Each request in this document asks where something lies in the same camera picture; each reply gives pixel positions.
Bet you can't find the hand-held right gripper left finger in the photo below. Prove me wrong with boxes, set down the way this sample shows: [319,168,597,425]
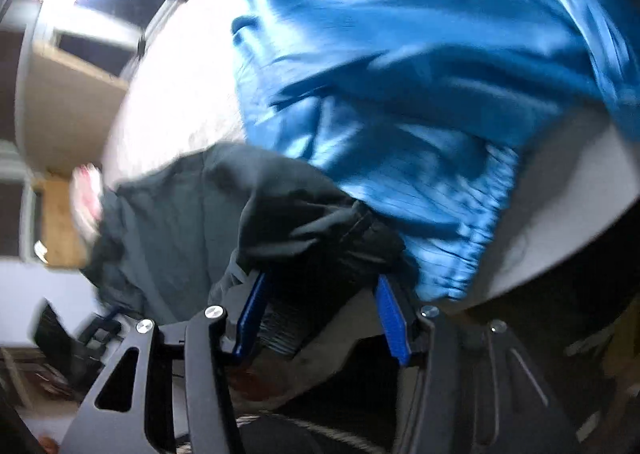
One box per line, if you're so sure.
[60,273,272,454]

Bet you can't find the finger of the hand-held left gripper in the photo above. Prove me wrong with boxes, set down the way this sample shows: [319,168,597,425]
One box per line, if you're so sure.
[79,310,127,356]

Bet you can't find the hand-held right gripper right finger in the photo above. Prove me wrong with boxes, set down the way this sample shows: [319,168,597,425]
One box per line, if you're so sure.
[376,275,567,454]

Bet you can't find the dark grey pants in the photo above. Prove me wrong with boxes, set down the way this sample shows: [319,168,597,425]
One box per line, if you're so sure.
[82,141,416,405]

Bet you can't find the wooden bedside cabinet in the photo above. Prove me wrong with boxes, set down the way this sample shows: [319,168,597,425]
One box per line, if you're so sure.
[32,176,91,267]

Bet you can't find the pink white folded cloth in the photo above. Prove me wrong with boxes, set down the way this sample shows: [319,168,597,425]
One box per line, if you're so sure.
[70,164,106,245]

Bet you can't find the light wooden wardrobe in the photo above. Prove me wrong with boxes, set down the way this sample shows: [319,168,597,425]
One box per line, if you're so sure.
[15,41,128,175]

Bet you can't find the shiny blue garment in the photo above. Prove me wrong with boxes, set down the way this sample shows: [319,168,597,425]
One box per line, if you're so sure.
[230,0,640,302]

